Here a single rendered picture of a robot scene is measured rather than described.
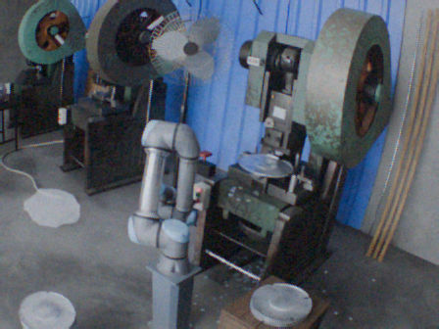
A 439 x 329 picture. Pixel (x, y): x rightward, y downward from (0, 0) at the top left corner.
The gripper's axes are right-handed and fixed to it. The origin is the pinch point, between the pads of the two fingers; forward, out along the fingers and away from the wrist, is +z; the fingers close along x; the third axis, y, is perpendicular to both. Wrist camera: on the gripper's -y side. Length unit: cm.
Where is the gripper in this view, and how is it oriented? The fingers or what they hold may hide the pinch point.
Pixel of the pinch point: (196, 201)
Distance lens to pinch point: 216.3
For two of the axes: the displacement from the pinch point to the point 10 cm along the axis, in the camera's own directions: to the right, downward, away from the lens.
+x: 7.6, 3.4, -5.6
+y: -4.3, 9.0, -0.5
